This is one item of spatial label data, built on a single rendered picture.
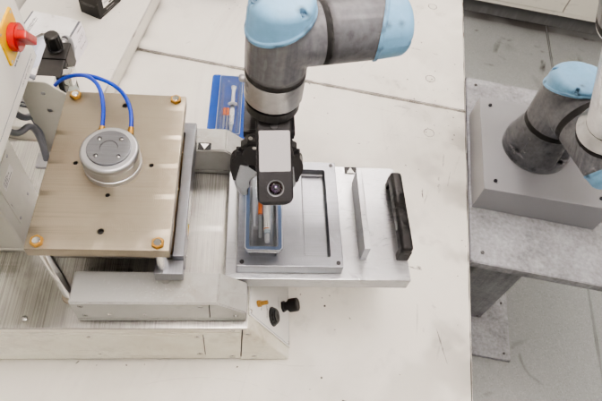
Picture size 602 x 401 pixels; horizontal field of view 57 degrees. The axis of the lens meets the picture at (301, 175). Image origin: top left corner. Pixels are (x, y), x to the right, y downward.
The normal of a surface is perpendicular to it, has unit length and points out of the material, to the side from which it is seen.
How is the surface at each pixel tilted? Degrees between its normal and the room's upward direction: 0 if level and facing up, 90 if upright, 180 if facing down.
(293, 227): 0
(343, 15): 23
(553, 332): 0
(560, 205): 90
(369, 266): 0
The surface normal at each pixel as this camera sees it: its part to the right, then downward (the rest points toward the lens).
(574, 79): 0.04, -0.69
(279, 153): 0.11, -0.07
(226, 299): 0.72, -0.41
